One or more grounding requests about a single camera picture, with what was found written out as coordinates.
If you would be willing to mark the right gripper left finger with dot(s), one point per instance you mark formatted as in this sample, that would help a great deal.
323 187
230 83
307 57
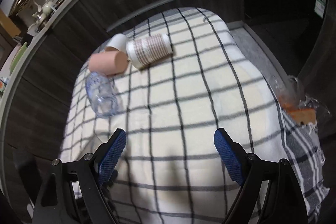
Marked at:
73 191

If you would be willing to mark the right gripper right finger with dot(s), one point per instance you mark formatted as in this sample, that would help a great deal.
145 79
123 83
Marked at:
284 202

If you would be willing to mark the pink cup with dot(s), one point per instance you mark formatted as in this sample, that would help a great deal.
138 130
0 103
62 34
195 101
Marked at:
108 63

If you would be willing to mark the brown checked paper cup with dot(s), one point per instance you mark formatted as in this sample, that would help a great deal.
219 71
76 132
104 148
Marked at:
145 51

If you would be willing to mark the white cup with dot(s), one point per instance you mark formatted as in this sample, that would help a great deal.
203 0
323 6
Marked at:
117 43

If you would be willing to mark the clear plastic bag with orange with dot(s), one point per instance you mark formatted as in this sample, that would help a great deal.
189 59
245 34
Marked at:
301 107

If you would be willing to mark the clear blue-print plastic jar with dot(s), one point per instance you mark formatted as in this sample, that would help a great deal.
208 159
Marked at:
102 97

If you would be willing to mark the white grid-pattern tablecloth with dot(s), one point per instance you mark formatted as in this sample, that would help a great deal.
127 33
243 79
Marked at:
170 170

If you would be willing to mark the white teapot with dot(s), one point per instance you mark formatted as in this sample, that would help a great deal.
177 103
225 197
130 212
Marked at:
44 10

